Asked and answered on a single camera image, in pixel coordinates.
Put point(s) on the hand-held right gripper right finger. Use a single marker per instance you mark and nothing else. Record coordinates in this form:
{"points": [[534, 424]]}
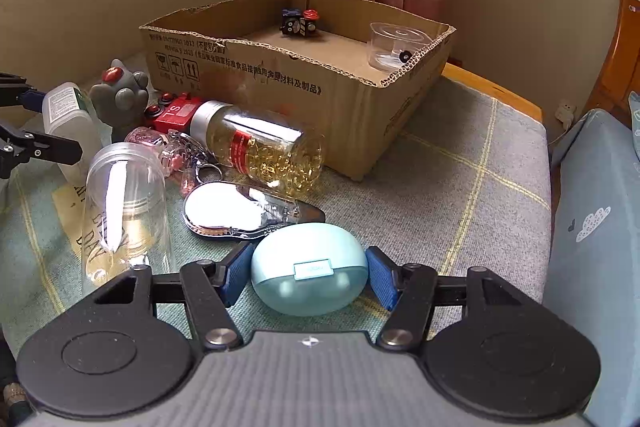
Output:
{"points": [[382, 278]]}

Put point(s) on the grey plaid cushion mat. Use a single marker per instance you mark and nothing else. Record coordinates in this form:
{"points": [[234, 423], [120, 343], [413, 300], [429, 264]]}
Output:
{"points": [[450, 187]]}

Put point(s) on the light blue earbuds case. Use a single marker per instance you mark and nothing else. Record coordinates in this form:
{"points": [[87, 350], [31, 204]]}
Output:
{"points": [[307, 269]]}

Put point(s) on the blue printed pillow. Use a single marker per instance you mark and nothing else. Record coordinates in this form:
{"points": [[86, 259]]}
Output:
{"points": [[635, 127]]}

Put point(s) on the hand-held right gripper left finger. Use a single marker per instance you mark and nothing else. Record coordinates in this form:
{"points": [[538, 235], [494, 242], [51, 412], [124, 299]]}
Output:
{"points": [[236, 274]]}

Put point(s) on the capsule bottle with silver cap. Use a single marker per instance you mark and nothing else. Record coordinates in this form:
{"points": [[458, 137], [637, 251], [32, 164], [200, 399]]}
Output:
{"points": [[260, 142]]}

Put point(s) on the oval compact mirror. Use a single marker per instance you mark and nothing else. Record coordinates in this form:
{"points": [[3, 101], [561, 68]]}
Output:
{"points": [[235, 212]]}

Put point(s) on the white wall plug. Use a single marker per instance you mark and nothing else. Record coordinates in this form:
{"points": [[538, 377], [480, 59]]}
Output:
{"points": [[565, 112]]}

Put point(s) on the blue printed bed sheet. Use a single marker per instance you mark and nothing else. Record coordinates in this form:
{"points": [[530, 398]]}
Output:
{"points": [[595, 232]]}

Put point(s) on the small black toy figure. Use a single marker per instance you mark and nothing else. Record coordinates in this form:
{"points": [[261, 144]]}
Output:
{"points": [[299, 24]]}

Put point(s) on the clear plastic jar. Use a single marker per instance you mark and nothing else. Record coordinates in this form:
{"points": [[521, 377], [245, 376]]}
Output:
{"points": [[125, 207]]}

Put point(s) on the clear plastic cup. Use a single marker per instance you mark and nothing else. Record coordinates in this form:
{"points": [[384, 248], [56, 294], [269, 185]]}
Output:
{"points": [[392, 47]]}

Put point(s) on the cardboard box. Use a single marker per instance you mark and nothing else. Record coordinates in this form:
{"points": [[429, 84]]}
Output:
{"points": [[320, 102]]}

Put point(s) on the wooden headboard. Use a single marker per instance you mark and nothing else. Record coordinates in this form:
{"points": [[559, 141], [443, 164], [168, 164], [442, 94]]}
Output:
{"points": [[612, 52]]}

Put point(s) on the red toy train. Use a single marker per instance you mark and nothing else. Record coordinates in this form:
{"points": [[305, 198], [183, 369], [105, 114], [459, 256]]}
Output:
{"points": [[172, 114]]}

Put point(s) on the white plastic bottle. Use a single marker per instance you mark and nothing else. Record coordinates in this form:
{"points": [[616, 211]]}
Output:
{"points": [[70, 117]]}

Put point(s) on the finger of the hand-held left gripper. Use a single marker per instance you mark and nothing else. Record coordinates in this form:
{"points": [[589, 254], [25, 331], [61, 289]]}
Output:
{"points": [[45, 147], [31, 100]]}

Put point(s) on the grey monster toy figure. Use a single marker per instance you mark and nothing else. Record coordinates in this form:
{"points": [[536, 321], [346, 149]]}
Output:
{"points": [[122, 94]]}

